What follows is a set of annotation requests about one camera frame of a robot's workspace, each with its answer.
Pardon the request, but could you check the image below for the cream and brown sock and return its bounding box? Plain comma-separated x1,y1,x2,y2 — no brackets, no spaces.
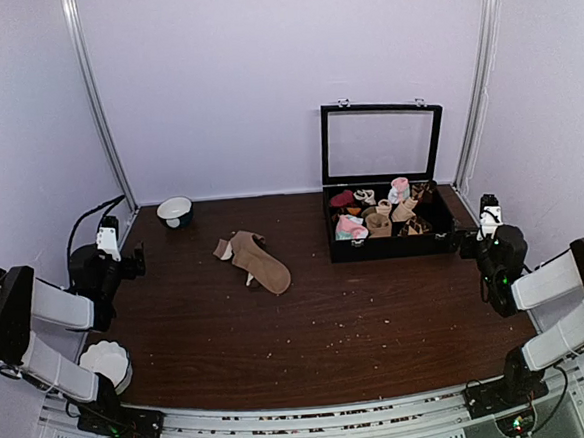
213,235,256,287

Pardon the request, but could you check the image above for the tan brown ribbed sock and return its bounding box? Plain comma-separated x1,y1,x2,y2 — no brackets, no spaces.
229,230,292,295

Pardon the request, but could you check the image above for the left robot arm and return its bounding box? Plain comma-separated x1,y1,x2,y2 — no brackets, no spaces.
0,197,163,438

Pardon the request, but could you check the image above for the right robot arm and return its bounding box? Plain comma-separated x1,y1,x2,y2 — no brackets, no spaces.
460,224,584,418

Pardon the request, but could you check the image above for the black storage box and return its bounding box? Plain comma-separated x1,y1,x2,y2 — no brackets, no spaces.
323,180,462,263

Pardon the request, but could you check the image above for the brown diamond rolled sock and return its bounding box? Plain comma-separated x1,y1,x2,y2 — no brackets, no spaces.
398,215,433,237

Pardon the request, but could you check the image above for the dark bowl white inside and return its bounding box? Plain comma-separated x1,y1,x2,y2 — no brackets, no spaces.
156,196,194,229

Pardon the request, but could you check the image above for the brown argyle rolled sock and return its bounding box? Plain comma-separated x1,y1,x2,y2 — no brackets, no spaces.
410,180,437,204

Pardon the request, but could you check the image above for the beige rolled sock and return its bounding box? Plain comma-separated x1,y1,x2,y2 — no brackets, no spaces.
390,198,419,223

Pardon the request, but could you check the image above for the pink white rolled sock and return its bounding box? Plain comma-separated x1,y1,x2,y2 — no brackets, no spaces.
388,176,411,205

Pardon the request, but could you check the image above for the white scalloped bowl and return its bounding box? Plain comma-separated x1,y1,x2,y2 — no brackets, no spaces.
79,340,133,396

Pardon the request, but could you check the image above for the tan rolled sock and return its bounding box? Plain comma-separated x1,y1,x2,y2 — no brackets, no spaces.
362,199,393,238

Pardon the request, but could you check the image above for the cream brown rolled sock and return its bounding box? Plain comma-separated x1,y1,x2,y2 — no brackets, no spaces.
353,189,377,207

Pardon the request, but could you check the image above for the orange sock piece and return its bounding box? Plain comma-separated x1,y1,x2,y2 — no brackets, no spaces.
346,206,363,217

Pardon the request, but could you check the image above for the pink mint rolled sock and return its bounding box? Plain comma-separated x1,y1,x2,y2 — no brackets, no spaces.
335,214,369,241

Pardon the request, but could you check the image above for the dark red rolled sock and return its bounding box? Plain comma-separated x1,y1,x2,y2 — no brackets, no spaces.
329,190,356,209

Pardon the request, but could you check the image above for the black glass box lid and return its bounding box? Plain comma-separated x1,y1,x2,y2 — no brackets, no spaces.
319,101,443,187

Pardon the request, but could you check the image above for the right round circuit board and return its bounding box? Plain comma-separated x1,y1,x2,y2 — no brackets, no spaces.
496,408,537,438

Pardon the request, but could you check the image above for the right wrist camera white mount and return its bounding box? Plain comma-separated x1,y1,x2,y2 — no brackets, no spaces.
477,193,503,241

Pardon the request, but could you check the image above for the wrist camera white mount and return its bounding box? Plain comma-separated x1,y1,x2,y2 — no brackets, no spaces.
477,193,503,241
96,215,121,262

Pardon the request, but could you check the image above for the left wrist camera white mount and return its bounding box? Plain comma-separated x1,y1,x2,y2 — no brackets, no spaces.
96,215,121,262

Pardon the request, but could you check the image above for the right aluminium frame post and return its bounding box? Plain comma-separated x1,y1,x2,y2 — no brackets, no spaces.
454,0,500,196

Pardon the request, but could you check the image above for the aluminium frame post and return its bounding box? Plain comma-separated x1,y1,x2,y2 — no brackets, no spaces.
454,0,500,196
60,0,139,212

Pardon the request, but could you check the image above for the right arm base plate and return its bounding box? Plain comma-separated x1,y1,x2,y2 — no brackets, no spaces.
463,379,549,420

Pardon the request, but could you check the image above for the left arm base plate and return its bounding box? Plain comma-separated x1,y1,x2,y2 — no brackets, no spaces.
77,408,165,438

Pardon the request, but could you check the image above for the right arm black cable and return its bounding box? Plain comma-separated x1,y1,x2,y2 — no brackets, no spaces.
525,362,574,434

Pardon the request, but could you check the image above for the front aluminium rail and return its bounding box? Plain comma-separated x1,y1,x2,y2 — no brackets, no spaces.
22,351,584,438

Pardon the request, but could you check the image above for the left aluminium frame post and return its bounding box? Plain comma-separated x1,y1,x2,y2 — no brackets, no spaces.
60,0,139,212

